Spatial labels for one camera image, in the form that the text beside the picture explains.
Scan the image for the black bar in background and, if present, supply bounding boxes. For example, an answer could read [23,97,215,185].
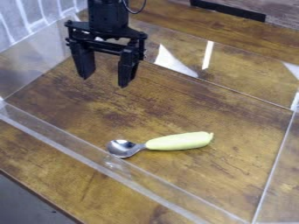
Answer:
[190,0,267,22]

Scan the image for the green handled metal spoon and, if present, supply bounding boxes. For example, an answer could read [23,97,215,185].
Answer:
[107,131,214,158]

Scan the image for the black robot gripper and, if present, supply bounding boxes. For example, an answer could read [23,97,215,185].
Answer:
[66,0,147,88]

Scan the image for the clear acrylic enclosure walls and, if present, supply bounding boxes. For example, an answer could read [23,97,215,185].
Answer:
[0,21,299,224]

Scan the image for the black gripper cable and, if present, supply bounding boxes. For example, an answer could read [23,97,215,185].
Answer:
[120,0,149,15]

